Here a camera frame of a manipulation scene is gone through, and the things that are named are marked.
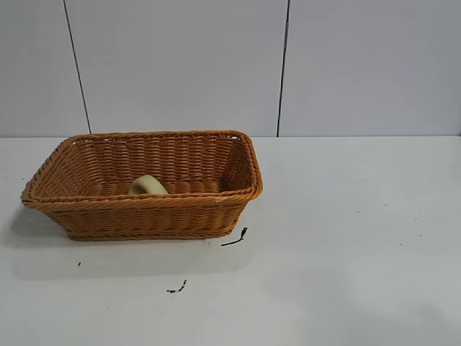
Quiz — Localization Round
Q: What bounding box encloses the brown woven wicker basket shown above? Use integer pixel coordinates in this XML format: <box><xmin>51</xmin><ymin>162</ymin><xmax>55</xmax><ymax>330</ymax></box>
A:
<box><xmin>20</xmin><ymin>130</ymin><xmax>264</xmax><ymax>241</ymax></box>

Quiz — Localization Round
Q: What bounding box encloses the pale yellow egg yolk pastry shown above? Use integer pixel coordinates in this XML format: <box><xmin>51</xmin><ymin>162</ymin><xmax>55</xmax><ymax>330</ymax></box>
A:
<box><xmin>128</xmin><ymin>174</ymin><xmax>169</xmax><ymax>196</ymax></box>

